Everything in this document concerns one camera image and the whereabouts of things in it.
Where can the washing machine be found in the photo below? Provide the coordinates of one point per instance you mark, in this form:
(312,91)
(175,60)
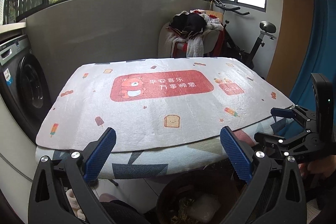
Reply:
(24,87)

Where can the pile of clothes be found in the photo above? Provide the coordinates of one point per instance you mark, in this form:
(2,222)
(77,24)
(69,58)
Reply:
(194,27)

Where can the black exercise bike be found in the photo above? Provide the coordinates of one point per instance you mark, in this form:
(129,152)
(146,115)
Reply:
(232,30)

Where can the white printed cartoon mat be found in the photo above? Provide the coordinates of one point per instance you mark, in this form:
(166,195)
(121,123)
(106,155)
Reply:
(157,103)

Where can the blue curtain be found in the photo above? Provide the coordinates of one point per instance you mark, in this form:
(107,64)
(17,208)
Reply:
(320,55)

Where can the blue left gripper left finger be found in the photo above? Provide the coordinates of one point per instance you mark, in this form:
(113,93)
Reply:
(96,153)

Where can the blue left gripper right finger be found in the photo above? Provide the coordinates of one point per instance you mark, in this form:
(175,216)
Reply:
(237,154)

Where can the geometric patterned folded mat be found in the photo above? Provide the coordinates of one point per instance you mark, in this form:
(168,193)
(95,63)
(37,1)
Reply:
(166,161)

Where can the white slipper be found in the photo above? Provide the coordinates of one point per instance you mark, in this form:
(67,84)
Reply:
(75,205)

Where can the chair under clothes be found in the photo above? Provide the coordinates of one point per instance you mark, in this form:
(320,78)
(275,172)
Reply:
(186,41)

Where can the right hand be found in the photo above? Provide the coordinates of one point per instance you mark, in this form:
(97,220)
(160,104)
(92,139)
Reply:
(325,166)

